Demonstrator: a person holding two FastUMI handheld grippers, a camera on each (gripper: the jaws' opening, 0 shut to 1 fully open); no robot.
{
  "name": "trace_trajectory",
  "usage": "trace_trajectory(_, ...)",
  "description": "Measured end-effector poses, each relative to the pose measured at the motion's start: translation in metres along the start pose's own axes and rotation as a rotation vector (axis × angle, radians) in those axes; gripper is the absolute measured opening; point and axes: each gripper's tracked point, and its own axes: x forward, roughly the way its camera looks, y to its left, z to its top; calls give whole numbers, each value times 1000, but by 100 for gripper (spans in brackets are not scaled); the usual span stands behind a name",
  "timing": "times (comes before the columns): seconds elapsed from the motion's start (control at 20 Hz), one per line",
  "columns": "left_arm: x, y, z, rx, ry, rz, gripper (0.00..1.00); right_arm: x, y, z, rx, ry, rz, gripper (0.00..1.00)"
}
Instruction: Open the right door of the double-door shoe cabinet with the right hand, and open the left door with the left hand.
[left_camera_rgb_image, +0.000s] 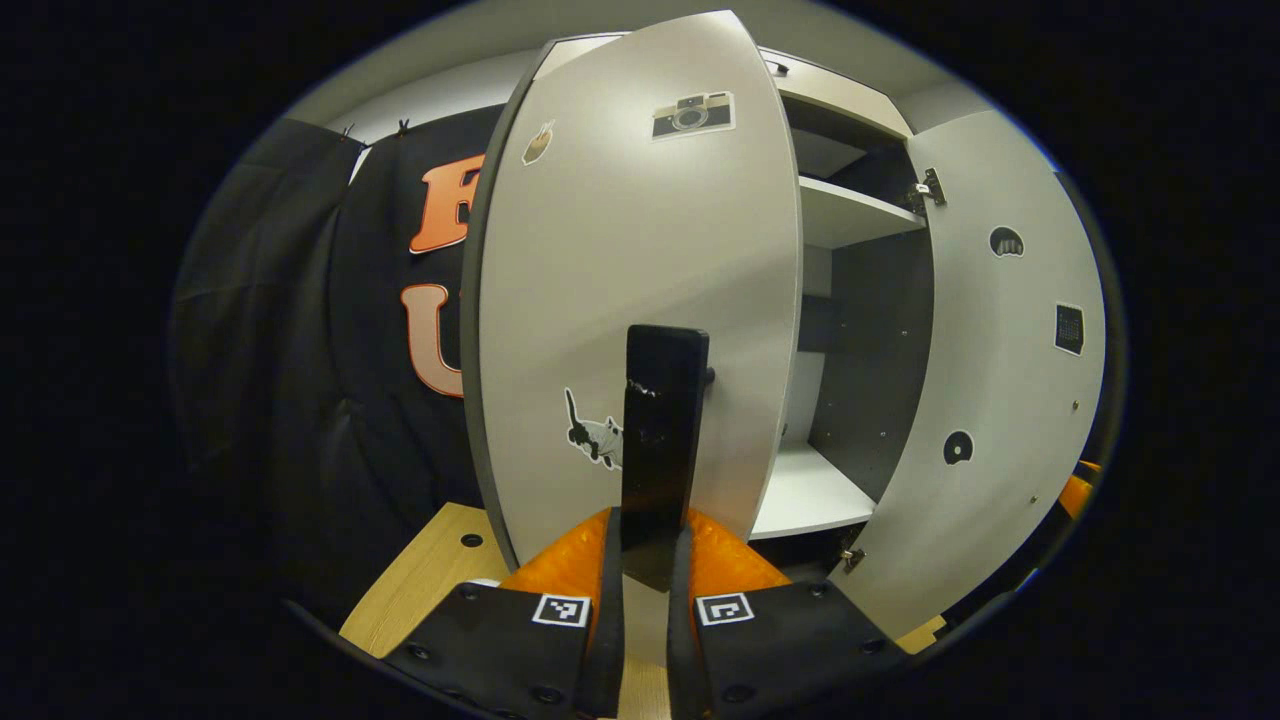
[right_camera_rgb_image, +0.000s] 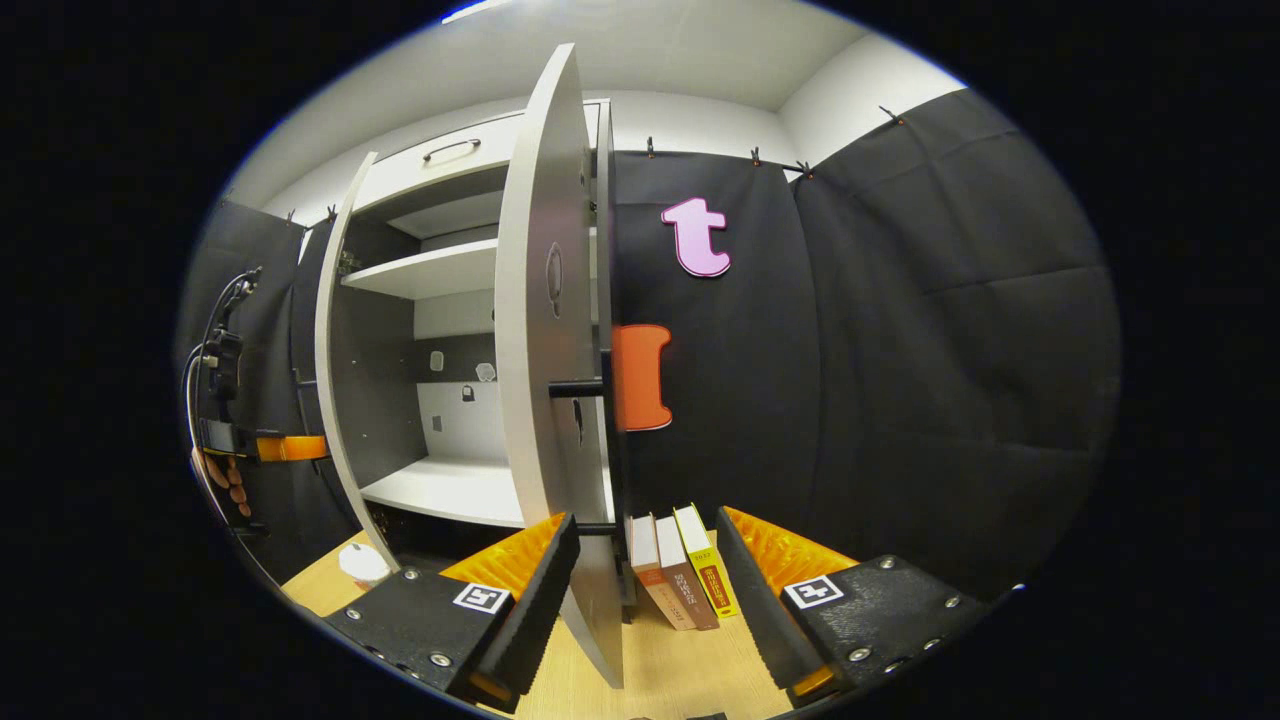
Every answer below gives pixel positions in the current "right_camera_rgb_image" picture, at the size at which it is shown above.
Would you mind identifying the white cabinet drawer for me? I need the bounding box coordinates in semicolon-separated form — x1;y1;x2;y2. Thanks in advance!
352;100;526;216

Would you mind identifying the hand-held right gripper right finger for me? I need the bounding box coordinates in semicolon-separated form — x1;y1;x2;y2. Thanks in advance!
715;505;991;709

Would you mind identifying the white lidded bowl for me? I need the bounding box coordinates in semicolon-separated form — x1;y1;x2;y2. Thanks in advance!
338;543;393;589

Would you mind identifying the brown book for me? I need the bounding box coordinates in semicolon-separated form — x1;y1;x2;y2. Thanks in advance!
655;515;721;631

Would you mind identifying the yellow book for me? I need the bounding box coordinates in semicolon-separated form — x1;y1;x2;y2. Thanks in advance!
673;503;741;619

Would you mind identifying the black door handle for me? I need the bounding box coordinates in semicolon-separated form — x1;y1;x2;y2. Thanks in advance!
548;348;619;538

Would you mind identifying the cabinet door with headphone sticker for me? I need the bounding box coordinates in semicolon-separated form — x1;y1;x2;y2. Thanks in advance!
495;42;626;691

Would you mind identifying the white cabinet shelf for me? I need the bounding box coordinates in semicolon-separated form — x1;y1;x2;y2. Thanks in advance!
340;238;501;301
360;455;531;529

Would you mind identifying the white double-door shoe cabinet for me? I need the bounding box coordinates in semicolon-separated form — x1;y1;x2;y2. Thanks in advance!
313;42;631;691

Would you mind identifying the cabinet door with camera sticker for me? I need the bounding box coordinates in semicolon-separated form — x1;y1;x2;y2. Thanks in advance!
313;150;401;576

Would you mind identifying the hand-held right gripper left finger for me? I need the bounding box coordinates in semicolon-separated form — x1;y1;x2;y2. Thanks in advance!
322;512;581;714

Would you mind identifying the black backdrop cloth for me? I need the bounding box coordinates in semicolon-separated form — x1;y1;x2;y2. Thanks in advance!
180;88;1123;601

